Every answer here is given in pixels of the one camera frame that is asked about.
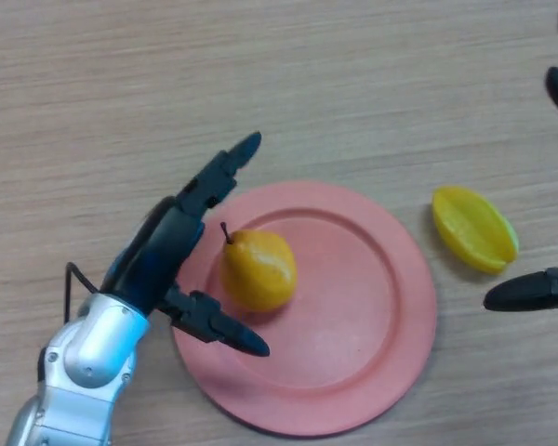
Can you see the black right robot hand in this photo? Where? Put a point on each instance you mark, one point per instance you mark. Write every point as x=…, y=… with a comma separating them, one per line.
x=530, y=292

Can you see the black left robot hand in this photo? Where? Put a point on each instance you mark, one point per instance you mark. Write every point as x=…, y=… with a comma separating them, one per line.
x=163, y=251

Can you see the yellow orange pear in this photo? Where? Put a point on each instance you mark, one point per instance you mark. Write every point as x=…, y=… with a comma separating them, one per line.
x=260, y=274

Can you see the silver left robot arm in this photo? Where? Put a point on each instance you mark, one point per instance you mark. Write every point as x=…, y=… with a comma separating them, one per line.
x=83, y=344

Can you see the pink round plate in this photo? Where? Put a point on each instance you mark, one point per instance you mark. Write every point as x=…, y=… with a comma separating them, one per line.
x=353, y=334

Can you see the yellow starfruit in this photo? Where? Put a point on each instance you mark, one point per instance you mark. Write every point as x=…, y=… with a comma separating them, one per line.
x=474, y=230

